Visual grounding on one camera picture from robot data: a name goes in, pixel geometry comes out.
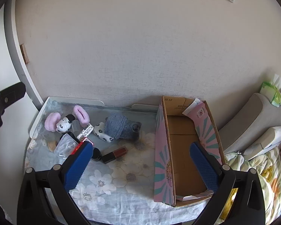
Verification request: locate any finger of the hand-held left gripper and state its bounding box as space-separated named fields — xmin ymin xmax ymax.
xmin=0 ymin=82 xmax=27 ymax=116

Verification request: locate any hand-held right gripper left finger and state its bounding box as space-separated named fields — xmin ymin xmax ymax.
xmin=17 ymin=142 xmax=94 ymax=225

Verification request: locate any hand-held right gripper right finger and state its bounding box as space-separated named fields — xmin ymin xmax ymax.
xmin=189 ymin=142 xmax=267 ymax=225

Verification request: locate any black round jar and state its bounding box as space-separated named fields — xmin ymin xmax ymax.
xmin=92 ymin=147 xmax=102 ymax=162

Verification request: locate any pink printed cardboard box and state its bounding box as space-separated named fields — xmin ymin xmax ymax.
xmin=152 ymin=95 xmax=226 ymax=208

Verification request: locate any spotted white sock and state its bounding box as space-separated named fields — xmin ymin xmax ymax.
xmin=93 ymin=121 xmax=115 ymax=143

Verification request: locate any black white plush toy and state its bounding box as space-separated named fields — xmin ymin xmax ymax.
xmin=56 ymin=114 xmax=76 ymax=134

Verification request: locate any pink fluffy wristband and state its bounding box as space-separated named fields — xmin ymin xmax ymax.
xmin=44 ymin=112 xmax=62 ymax=132
xmin=73 ymin=105 xmax=90 ymax=125

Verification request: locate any blue-grey fluffy sock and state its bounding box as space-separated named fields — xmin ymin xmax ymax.
xmin=104 ymin=112 xmax=142 ymax=140

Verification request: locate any clear plastic container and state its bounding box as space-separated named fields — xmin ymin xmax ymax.
xmin=53 ymin=133 xmax=79 ymax=158

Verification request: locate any red printed box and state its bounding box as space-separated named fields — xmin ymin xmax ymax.
xmin=70 ymin=138 xmax=94 ymax=155

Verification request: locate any black scrunchie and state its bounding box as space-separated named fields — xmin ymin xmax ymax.
xmin=67 ymin=131 xmax=79 ymax=143

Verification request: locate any white striped small box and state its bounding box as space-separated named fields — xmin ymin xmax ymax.
xmin=77 ymin=123 xmax=94 ymax=140

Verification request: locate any grey metal pole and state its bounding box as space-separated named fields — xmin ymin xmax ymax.
xmin=3 ymin=0 xmax=44 ymax=109

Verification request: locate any small clear glass cup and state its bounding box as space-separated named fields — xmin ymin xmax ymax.
xmin=71 ymin=119 xmax=83 ymax=135

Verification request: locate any brown lip gloss black cap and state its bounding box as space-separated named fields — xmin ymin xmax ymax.
xmin=101 ymin=146 xmax=128 ymax=164

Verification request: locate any floral blue tablecloth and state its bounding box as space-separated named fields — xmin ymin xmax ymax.
xmin=25 ymin=98 xmax=202 ymax=224

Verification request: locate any floral yellow blanket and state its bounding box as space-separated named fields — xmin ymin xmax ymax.
xmin=219 ymin=145 xmax=281 ymax=225

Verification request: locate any white pillow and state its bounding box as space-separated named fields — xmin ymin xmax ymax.
xmin=242 ymin=126 xmax=281 ymax=161

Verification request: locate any grey pillow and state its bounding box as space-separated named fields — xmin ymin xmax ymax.
xmin=218 ymin=92 xmax=281 ymax=155

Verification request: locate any green tissue pack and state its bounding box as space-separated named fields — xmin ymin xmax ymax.
xmin=259 ymin=74 xmax=281 ymax=108

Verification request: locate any small brown wall piece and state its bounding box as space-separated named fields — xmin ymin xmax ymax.
xmin=20 ymin=43 xmax=30 ymax=65

